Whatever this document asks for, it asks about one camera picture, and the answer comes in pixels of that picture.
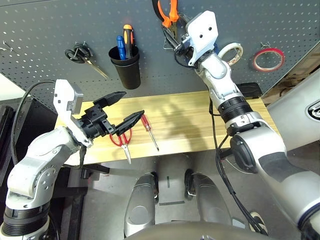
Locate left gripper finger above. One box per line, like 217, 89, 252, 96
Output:
92, 91, 127, 108
114, 109, 145, 137

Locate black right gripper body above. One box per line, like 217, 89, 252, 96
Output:
174, 35, 195, 59

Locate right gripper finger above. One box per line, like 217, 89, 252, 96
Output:
178, 13, 191, 31
162, 26, 180, 50

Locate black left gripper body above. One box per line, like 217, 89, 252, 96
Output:
77, 103, 117, 140

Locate red handled screwdriver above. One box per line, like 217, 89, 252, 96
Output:
140, 114, 160, 152

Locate orange black pliers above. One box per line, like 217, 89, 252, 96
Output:
151, 0, 180, 39

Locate red handled scissors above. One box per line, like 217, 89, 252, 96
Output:
109, 127, 133, 165

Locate red tape roll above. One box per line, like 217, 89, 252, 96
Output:
252, 47, 286, 73

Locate dark grey pegboard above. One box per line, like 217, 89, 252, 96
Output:
0, 0, 320, 106

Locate black plastic cup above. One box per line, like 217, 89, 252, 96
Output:
108, 44, 141, 90

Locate black table leg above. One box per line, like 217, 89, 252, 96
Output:
62, 163, 111, 176

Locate white tape roll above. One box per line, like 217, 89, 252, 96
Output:
217, 42, 243, 67

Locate black tool case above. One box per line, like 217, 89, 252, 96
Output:
236, 82, 263, 98

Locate silver left robot leg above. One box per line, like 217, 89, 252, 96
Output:
124, 172, 160, 238

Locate silver robot leg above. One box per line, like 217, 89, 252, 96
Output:
184, 169, 233, 226
124, 172, 160, 238

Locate silver right robot leg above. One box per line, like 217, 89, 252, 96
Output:
184, 169, 233, 226

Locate grey robot torso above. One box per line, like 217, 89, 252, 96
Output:
124, 222, 301, 240

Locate grey square pad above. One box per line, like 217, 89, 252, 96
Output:
231, 216, 246, 229

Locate white black sneaker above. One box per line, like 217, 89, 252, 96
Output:
248, 211, 267, 235

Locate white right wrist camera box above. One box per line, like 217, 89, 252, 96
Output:
186, 11, 218, 66

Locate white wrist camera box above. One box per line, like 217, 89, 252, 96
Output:
53, 79, 93, 148
186, 11, 218, 66

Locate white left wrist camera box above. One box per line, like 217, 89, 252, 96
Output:
53, 79, 93, 148

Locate orange black handled screwdriver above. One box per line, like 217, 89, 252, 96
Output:
122, 24, 135, 60

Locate blue handled screwdriver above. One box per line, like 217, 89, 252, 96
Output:
116, 35, 127, 61

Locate black handled scissors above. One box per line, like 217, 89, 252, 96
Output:
64, 42, 110, 80

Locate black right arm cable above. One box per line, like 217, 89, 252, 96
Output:
208, 99, 268, 236

